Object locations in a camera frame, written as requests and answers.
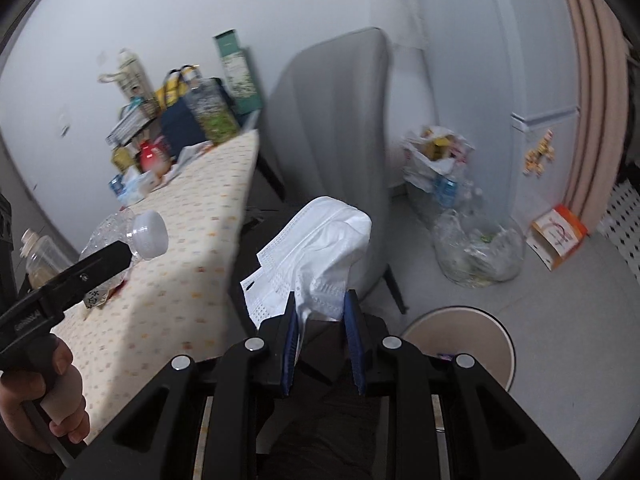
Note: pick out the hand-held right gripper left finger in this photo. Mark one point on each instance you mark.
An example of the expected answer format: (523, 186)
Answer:
(290, 350)

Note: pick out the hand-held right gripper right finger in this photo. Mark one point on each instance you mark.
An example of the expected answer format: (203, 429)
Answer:
(354, 347)

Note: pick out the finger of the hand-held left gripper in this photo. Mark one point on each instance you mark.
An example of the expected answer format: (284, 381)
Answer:
(95, 270)

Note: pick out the crushed clear plastic bottle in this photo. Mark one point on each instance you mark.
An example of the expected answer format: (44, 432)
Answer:
(145, 232)

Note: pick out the round beige trash bin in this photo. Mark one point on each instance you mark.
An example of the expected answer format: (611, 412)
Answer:
(465, 335)

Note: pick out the person's left hand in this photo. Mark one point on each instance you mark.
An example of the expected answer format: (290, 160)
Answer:
(17, 400)

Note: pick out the large clear water jug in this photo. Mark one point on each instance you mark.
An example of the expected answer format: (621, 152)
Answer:
(42, 260)

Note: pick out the floral cream tablecloth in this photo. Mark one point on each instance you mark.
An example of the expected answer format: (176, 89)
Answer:
(175, 285)

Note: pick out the blue white tissue pack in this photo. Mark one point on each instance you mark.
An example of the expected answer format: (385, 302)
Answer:
(137, 185)

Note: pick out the folded white cloth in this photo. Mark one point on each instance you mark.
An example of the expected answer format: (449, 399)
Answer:
(190, 155)

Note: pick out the clear bag of bottles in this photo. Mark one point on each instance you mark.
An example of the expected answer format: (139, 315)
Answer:
(475, 255)

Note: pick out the navy lunch bag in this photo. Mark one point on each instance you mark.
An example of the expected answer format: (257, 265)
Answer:
(180, 127)

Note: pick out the blue labelled bottle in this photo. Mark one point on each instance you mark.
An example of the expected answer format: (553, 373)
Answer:
(445, 191)

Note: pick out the yellow snack bag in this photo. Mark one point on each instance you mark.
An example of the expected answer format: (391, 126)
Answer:
(167, 91)

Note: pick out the large green tea bottle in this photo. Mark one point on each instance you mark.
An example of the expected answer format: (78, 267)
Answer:
(215, 110)

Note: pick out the white bag of rubbish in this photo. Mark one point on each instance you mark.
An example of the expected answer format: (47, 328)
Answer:
(435, 155)

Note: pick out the grey chair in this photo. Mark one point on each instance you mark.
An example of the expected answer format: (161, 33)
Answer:
(330, 135)

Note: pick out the orange white box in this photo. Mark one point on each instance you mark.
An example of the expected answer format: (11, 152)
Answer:
(557, 232)

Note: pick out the tall green box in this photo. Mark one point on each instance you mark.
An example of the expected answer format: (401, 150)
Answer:
(235, 70)

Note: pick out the yellow letter magnets cluster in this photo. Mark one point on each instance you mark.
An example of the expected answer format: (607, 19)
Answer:
(540, 155)

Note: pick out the white pegboard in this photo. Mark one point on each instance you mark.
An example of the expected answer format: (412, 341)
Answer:
(622, 215)

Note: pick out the white refrigerator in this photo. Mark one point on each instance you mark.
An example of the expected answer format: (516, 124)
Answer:
(475, 60)

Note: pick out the pink curtain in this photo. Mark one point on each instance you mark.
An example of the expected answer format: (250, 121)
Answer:
(595, 85)

